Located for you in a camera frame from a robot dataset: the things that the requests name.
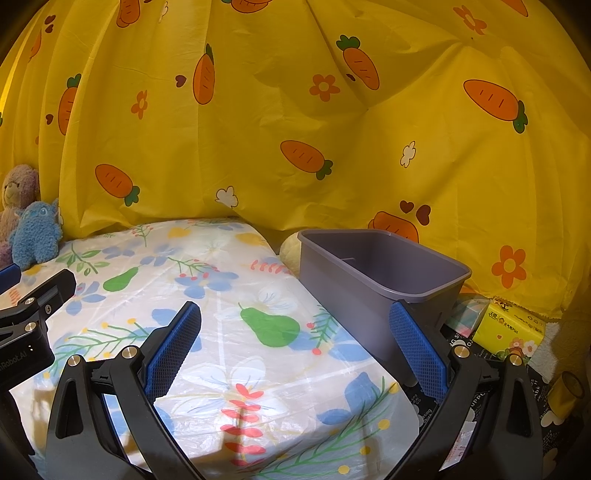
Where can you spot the purple plastic bin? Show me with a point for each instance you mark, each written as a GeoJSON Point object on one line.
{"type": "Point", "coordinates": [358, 274]}

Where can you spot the purple teddy bear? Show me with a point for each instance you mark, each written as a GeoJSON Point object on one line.
{"type": "Point", "coordinates": [20, 188]}

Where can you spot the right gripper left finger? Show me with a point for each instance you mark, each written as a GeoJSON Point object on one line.
{"type": "Point", "coordinates": [81, 440]}

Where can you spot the yellow carrot print curtain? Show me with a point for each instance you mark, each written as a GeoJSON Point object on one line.
{"type": "Point", "coordinates": [465, 123]}

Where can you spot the blue plush monster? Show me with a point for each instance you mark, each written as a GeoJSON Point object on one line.
{"type": "Point", "coordinates": [37, 236]}

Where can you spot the yellow plush toy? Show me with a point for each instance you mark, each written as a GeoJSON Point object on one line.
{"type": "Point", "coordinates": [290, 254]}

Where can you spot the yellow tissue box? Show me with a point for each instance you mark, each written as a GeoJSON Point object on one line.
{"type": "Point", "coordinates": [507, 329]}

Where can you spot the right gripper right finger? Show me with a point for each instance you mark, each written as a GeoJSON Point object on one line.
{"type": "Point", "coordinates": [426, 352]}

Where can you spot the floral bed sheet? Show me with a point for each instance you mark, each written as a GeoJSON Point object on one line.
{"type": "Point", "coordinates": [273, 387]}

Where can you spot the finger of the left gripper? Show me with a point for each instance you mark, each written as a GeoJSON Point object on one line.
{"type": "Point", "coordinates": [42, 302]}
{"type": "Point", "coordinates": [9, 277]}

